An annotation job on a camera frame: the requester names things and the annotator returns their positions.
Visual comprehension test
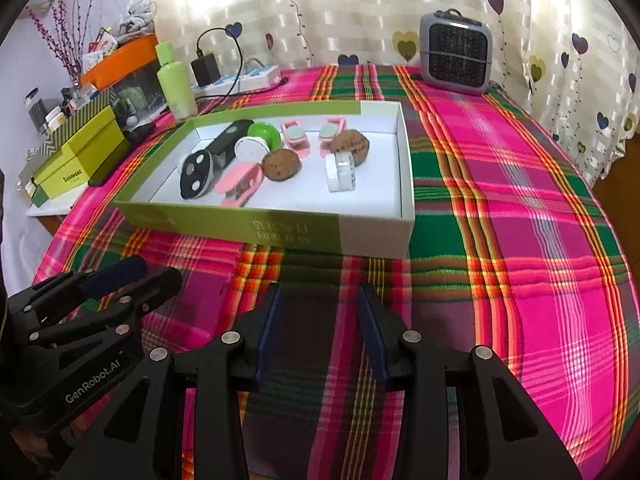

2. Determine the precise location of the orange tray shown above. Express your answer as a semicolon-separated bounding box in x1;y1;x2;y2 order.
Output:
80;34;158;91

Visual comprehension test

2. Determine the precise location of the pink green clip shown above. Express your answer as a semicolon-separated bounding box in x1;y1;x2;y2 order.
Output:
318;117;346;157
281;119;310;159

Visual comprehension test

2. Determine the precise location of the red twig decoration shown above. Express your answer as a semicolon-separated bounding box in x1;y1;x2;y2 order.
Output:
29;0;94;82

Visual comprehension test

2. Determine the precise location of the white round jar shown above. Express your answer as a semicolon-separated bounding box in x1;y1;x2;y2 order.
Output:
324;152;356;193

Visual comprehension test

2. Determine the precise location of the heart pattern curtain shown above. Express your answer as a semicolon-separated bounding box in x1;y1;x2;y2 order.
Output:
151;0;639;183

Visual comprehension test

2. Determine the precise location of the light green bottle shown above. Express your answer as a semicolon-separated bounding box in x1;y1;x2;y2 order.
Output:
155;41;198;120

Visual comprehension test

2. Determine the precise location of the brown walnut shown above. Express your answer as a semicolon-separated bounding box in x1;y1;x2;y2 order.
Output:
330;129;370;167
260;148;302;182

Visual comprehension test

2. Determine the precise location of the yellow green gift box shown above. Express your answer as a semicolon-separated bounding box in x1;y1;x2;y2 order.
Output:
30;105;125;207

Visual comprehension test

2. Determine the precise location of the black charger cable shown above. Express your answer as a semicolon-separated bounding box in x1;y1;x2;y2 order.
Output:
150;26;290;116

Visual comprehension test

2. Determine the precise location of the green white roller massager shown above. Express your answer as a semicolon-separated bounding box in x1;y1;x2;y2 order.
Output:
234;122;282;164

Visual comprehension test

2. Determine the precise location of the striped box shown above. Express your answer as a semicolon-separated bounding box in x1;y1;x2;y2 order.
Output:
18;88;116;183

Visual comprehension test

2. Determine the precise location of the green white cardboard box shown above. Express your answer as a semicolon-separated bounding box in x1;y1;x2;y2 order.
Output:
114;101;416;259

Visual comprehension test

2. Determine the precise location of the black electric shaver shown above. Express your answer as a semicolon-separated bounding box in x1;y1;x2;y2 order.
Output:
180;119;254;200

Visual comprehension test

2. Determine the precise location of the grey portable heater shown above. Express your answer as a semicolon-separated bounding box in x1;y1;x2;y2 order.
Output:
419;9;492;94

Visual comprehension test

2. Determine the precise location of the pink handle clear jar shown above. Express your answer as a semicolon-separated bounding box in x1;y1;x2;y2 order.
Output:
214;162;264;208

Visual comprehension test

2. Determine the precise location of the black charger plug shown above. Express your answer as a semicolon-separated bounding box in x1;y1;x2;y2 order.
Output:
191;53;221;87

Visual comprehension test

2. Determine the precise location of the white blue power strip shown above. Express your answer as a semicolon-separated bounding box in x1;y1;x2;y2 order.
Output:
192;66;282;98

